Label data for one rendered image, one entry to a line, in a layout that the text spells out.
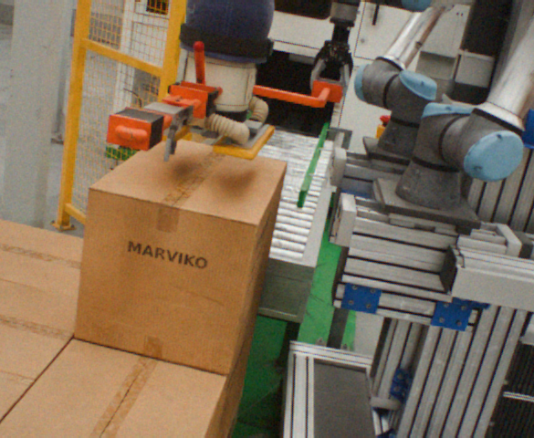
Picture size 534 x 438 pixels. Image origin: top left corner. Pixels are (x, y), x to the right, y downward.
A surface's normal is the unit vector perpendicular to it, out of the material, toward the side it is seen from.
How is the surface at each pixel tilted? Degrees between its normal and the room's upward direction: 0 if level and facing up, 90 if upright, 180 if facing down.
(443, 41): 90
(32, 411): 0
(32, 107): 92
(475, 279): 90
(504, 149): 97
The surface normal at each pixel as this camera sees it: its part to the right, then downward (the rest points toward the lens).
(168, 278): -0.14, 0.31
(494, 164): 0.31, 0.48
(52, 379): 0.18, -0.93
